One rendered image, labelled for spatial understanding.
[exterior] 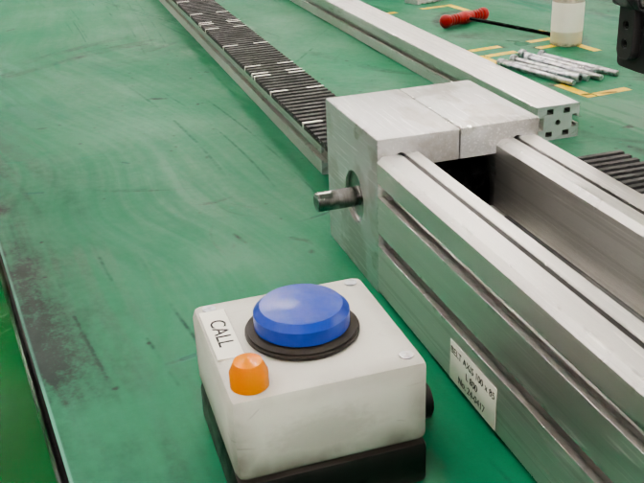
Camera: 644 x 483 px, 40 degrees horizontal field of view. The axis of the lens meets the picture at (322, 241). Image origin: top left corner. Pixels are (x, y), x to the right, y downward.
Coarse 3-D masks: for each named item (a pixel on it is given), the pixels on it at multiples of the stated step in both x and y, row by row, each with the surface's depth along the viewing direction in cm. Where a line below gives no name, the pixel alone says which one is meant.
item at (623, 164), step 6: (606, 162) 69; (612, 162) 69; (618, 162) 69; (624, 162) 69; (630, 162) 69; (636, 162) 69; (642, 162) 69; (600, 168) 68; (606, 168) 68; (612, 168) 68; (618, 168) 68; (624, 168) 68; (630, 168) 68
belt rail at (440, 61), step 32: (320, 0) 125; (352, 0) 122; (352, 32) 115; (384, 32) 104; (416, 32) 102; (416, 64) 97; (448, 64) 89; (480, 64) 88; (512, 96) 78; (544, 96) 77; (544, 128) 75; (576, 128) 76
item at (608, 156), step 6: (618, 150) 71; (582, 156) 70; (588, 156) 70; (594, 156) 70; (600, 156) 71; (606, 156) 71; (612, 156) 70; (618, 156) 70; (624, 156) 70; (630, 156) 70; (588, 162) 69; (594, 162) 69; (600, 162) 70
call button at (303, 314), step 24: (288, 288) 38; (312, 288) 38; (264, 312) 36; (288, 312) 36; (312, 312) 36; (336, 312) 36; (264, 336) 36; (288, 336) 35; (312, 336) 35; (336, 336) 36
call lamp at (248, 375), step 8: (240, 360) 33; (248, 360) 33; (256, 360) 33; (232, 368) 33; (240, 368) 33; (248, 368) 33; (256, 368) 33; (264, 368) 33; (232, 376) 33; (240, 376) 33; (248, 376) 33; (256, 376) 33; (264, 376) 33; (232, 384) 33; (240, 384) 33; (248, 384) 33; (256, 384) 33; (264, 384) 33; (240, 392) 33; (248, 392) 33; (256, 392) 33
